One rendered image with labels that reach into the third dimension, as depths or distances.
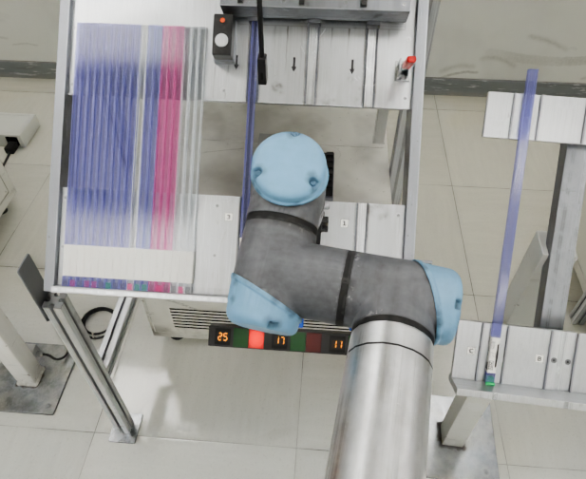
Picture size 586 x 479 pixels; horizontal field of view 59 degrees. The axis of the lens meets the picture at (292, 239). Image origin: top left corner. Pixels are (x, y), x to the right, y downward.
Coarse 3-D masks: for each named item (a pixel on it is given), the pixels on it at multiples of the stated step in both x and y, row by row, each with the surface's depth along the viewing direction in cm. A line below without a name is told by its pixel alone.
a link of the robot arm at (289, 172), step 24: (264, 144) 50; (288, 144) 50; (312, 144) 50; (264, 168) 49; (288, 168) 49; (312, 168) 49; (264, 192) 50; (288, 192) 49; (312, 192) 50; (312, 216) 52
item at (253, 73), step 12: (252, 24) 98; (252, 36) 98; (252, 48) 98; (252, 60) 98; (252, 72) 98; (252, 84) 98; (252, 96) 98; (252, 108) 98; (252, 120) 98; (252, 132) 98; (252, 144) 98; (252, 156) 99; (240, 228) 98
